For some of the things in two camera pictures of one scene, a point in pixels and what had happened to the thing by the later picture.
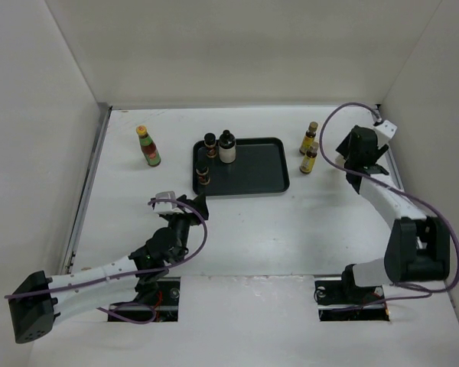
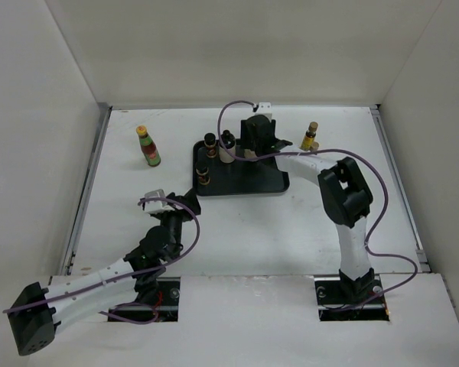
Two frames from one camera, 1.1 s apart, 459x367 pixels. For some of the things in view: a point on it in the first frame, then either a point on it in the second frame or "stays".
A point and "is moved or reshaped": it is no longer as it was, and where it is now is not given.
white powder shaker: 227,147 stays
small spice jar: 201,169 stays
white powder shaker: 340,160 is moved or reshaped
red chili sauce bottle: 148,147 stays
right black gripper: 343,147 -> 246,140
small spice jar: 209,141 stays
